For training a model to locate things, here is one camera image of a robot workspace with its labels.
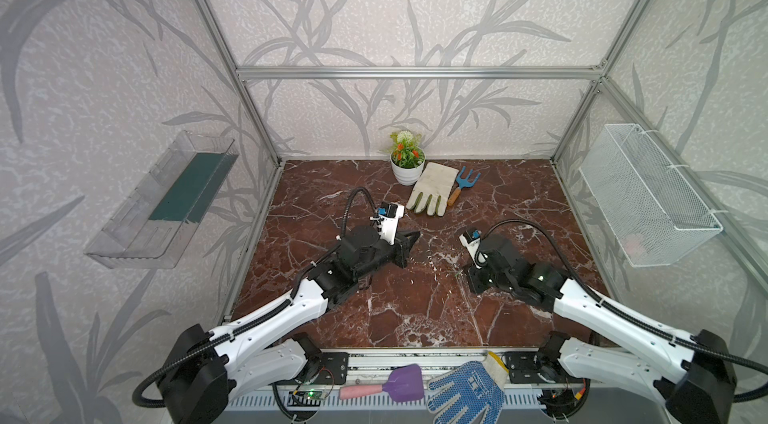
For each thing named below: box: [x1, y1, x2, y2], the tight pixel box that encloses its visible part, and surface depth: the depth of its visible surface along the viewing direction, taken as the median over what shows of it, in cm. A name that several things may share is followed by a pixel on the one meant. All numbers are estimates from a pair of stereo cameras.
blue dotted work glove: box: [426, 352, 509, 424], surface depth 72 cm
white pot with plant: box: [389, 130, 426, 187], surface depth 107 cm
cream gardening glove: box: [406, 162, 459, 217], surface depth 111 cm
